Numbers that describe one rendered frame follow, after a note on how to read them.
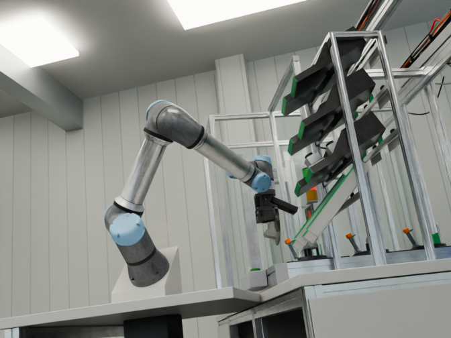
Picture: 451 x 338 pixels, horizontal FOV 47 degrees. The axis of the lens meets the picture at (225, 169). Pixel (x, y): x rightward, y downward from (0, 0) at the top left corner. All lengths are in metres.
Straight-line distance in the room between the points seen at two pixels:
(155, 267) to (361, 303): 0.82
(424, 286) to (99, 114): 4.93
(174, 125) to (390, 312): 0.90
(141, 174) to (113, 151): 3.82
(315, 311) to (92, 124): 4.88
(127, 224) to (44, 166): 4.29
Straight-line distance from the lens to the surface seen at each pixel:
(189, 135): 1.74
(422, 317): 1.37
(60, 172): 5.92
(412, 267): 1.37
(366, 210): 1.59
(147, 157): 1.86
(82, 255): 5.58
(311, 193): 2.31
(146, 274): 1.85
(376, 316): 1.32
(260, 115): 3.12
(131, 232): 1.78
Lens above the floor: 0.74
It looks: 18 degrees up
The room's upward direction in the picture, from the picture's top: 7 degrees counter-clockwise
